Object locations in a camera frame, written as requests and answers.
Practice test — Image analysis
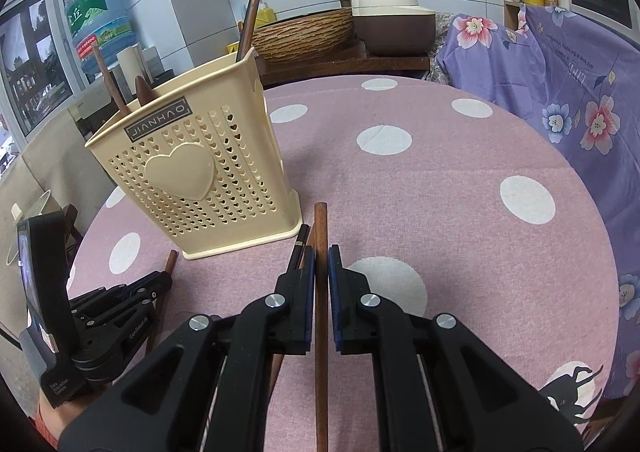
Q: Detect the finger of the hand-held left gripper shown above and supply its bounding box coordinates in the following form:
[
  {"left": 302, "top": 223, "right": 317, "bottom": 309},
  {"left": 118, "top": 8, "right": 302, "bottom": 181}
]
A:
[
  {"left": 70, "top": 270, "right": 174, "bottom": 318},
  {"left": 72, "top": 288, "right": 172, "bottom": 376}
]

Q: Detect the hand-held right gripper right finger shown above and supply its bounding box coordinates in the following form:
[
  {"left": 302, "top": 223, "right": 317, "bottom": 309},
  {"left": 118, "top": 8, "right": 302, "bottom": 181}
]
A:
[{"left": 327, "top": 245, "right": 586, "bottom": 452}]

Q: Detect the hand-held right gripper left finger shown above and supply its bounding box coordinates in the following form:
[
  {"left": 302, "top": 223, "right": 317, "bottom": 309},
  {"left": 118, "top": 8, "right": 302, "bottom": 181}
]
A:
[{"left": 60, "top": 246, "right": 317, "bottom": 452}]

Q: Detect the beige plastic utensil holder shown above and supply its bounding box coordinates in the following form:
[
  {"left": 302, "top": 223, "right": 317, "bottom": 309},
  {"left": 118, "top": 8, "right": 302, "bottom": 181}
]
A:
[{"left": 84, "top": 46, "right": 304, "bottom": 261}]

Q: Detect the dark wooden chopstick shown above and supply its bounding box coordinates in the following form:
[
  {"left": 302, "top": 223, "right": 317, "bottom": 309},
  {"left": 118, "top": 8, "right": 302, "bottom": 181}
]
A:
[{"left": 241, "top": 0, "right": 254, "bottom": 51}]

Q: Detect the person's left forearm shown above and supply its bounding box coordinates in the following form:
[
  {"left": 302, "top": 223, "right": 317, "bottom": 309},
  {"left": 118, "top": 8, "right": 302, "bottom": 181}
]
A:
[{"left": 30, "top": 384, "right": 101, "bottom": 452}]

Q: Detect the pink dotted tablecloth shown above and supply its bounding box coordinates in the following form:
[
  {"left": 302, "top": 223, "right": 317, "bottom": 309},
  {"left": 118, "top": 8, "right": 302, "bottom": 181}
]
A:
[{"left": 65, "top": 77, "right": 622, "bottom": 452}]

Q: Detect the grey water dispenser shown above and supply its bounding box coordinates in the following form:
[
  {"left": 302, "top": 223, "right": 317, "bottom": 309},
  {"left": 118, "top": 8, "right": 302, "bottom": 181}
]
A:
[{"left": 70, "top": 66, "right": 167, "bottom": 139}]

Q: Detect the dark wooden vanity cabinet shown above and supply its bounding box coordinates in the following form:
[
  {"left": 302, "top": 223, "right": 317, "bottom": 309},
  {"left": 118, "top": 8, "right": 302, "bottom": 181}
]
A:
[{"left": 255, "top": 40, "right": 432, "bottom": 86}]

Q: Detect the sliding glass window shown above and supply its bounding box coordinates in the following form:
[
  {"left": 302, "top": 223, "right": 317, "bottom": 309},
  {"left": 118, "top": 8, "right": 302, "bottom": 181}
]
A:
[{"left": 0, "top": 0, "right": 89, "bottom": 149}]

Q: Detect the woven pattern wash basin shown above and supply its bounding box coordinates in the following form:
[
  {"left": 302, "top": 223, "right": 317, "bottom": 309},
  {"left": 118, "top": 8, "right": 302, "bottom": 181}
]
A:
[{"left": 250, "top": 7, "right": 357, "bottom": 64}]

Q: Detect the white brown rice cooker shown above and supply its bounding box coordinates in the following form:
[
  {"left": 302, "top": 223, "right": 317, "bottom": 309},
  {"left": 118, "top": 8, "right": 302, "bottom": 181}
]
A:
[{"left": 350, "top": 0, "right": 437, "bottom": 58}]

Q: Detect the yellow soap dispenser bottle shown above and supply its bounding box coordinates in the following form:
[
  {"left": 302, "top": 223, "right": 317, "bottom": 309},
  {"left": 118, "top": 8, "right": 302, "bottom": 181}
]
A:
[{"left": 255, "top": 0, "right": 279, "bottom": 26}]

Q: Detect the blue water jug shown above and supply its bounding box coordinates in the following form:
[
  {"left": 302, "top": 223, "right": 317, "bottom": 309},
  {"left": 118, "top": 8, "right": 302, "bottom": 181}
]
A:
[{"left": 64, "top": 0, "right": 139, "bottom": 76}]

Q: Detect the purple floral cloth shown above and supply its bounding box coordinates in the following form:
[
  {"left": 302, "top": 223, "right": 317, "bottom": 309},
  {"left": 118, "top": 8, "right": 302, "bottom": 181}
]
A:
[{"left": 434, "top": 2, "right": 640, "bottom": 401}]

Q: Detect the small wooden box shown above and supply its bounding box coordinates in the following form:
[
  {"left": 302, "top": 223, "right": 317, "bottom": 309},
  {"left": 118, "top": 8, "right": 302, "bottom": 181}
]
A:
[{"left": 503, "top": 0, "right": 526, "bottom": 31}]

